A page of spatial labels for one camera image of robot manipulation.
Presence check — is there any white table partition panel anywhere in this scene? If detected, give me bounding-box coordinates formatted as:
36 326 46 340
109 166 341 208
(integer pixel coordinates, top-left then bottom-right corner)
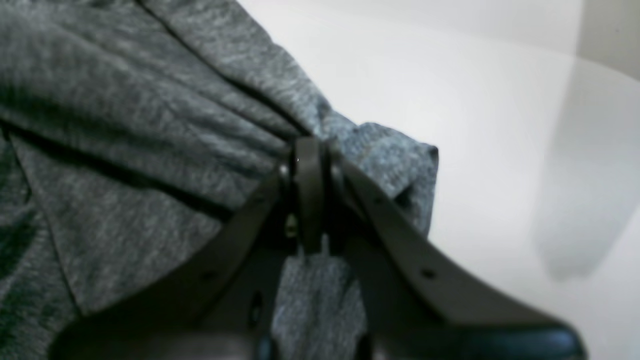
576 0 640 80

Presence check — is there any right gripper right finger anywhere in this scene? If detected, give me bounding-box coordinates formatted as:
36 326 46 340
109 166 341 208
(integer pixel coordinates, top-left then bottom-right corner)
325 146 588 360

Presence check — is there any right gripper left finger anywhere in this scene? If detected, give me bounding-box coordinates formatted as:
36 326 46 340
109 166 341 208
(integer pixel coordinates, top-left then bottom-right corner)
50 137 326 360

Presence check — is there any grey t-shirt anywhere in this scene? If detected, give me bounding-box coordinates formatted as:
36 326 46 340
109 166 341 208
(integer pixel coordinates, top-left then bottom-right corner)
0 0 438 360

